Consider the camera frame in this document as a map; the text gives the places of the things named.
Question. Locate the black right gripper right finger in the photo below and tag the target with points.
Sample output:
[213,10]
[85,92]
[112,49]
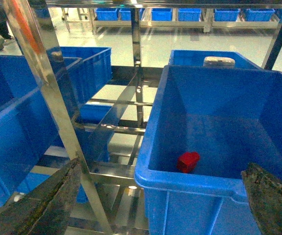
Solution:
[264,193]

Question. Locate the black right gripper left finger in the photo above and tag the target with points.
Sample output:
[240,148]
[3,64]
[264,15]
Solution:
[46,210]

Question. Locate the red one-stud toy block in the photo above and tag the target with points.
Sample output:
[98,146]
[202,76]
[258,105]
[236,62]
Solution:
[187,162]

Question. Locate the large blue bin upper left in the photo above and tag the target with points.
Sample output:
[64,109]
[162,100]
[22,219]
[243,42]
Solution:
[27,129]

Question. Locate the large blue bin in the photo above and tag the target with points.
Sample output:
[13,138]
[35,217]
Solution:
[230,117]
[27,129]

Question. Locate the large blue bin upper right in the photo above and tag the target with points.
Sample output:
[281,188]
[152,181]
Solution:
[230,117]

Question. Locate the white round container lid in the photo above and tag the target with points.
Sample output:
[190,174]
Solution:
[216,62]

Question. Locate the stainless steel rack post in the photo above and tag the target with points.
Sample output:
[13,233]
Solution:
[38,41]

